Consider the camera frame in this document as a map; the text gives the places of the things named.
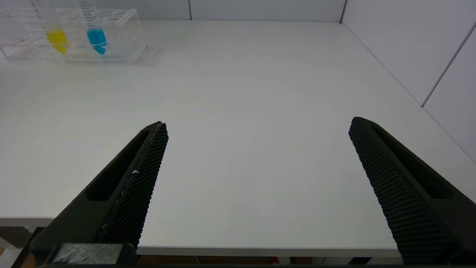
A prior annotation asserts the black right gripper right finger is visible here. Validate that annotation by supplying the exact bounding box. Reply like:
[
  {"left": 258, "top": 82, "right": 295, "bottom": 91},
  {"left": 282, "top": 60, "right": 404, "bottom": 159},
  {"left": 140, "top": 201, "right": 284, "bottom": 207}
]
[{"left": 348, "top": 117, "right": 476, "bottom": 265}]

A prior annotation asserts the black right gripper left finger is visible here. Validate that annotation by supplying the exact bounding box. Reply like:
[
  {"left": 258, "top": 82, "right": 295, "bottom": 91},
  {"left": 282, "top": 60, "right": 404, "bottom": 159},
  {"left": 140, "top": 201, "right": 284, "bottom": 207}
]
[{"left": 30, "top": 121, "right": 169, "bottom": 258}]

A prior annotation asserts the clear acrylic test tube rack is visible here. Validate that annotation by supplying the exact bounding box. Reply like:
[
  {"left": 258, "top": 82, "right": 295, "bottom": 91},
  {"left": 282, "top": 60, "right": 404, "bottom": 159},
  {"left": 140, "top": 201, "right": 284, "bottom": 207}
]
[{"left": 0, "top": 6, "right": 148, "bottom": 64}]

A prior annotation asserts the test tube with blue pigment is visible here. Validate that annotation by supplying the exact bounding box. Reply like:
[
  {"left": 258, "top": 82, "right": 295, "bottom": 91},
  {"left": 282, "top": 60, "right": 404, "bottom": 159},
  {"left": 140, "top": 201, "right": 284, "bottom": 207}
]
[{"left": 74, "top": 0, "right": 109, "bottom": 56}]

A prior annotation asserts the test tube with yellow pigment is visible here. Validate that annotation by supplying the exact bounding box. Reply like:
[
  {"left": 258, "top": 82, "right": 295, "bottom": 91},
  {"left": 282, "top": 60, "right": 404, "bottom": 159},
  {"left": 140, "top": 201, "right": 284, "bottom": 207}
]
[{"left": 30, "top": 0, "right": 70, "bottom": 55}]

